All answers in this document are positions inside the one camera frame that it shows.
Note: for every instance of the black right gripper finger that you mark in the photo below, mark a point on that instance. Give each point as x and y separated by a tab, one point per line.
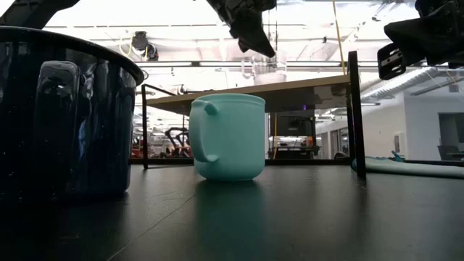
390	61

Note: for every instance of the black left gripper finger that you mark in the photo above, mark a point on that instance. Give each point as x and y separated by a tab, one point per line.
241	34
261	40

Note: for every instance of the mint green mug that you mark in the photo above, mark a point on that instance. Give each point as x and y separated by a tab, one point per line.
232	137

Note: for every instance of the dark blue speckled enamel mug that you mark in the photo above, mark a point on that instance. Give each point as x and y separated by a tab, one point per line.
54	127

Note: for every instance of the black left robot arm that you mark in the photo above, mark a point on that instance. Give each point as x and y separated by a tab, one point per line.
32	9

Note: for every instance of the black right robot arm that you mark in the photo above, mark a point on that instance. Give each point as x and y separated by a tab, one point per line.
438	5

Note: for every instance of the wooden shelf with black legs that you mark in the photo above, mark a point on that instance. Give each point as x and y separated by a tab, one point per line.
297	90

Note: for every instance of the long ceiling light strip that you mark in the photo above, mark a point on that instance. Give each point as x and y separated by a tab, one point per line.
232	64

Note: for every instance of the black background machine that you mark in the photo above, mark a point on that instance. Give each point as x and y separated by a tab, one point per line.
291	127

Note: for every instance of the black ceiling-hung device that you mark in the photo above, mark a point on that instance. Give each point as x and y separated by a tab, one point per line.
143	43

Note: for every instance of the dark background chair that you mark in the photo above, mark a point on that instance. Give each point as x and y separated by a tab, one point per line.
449	152

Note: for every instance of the folded light blue cloth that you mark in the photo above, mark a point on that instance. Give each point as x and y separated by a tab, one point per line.
417	167

